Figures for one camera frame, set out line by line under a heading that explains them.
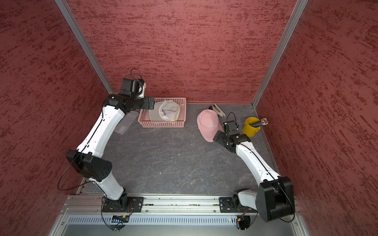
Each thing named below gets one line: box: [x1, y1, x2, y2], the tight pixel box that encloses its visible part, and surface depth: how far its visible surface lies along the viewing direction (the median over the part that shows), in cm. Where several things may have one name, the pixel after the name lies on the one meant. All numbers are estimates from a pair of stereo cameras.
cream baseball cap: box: [148, 99, 181, 122], surface depth 109 cm
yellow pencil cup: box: [242, 117, 261, 138], surface depth 97 cm
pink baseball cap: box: [196, 109, 225, 143], surface depth 104 cm
